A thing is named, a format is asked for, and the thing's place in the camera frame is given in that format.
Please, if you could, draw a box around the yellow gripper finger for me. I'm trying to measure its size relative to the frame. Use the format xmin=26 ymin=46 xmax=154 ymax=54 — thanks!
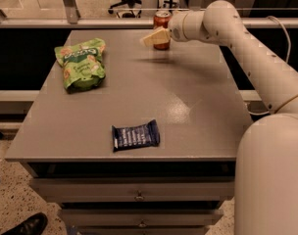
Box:
xmin=140 ymin=26 xmax=171 ymax=47

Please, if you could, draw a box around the black leather shoe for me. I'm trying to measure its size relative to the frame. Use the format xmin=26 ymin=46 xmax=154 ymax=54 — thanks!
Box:
xmin=0 ymin=212 xmax=48 ymax=235

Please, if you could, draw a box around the grey drawer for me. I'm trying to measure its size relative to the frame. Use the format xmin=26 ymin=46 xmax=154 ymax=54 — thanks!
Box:
xmin=60 ymin=209 xmax=223 ymax=228
xmin=29 ymin=177 xmax=234 ymax=203

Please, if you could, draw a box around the dark blue snack bar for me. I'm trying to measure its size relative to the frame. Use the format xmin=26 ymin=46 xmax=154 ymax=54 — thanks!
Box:
xmin=112 ymin=119 xmax=160 ymax=152

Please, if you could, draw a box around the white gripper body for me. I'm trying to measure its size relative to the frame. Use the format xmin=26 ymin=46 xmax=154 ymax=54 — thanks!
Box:
xmin=168 ymin=11 xmax=210 ymax=42

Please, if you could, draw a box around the white cable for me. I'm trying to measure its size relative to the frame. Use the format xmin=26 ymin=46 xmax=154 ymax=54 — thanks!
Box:
xmin=246 ymin=15 xmax=292 ymax=117

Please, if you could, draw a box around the top grey drawer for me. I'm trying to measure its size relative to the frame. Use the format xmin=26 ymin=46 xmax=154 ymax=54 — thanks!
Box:
xmin=29 ymin=177 xmax=234 ymax=203

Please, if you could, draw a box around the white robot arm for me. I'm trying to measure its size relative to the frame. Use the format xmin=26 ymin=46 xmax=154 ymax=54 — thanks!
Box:
xmin=141 ymin=0 xmax=298 ymax=235

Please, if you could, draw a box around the green chips bag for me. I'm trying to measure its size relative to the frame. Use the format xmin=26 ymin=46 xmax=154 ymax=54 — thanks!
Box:
xmin=54 ymin=38 xmax=106 ymax=92

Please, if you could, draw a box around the red coke can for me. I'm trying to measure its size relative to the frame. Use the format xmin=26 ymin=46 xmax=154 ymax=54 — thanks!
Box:
xmin=154 ymin=10 xmax=172 ymax=50

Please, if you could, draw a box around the glass railing with posts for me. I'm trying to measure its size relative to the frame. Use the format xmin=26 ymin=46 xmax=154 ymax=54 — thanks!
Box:
xmin=0 ymin=0 xmax=298 ymax=28

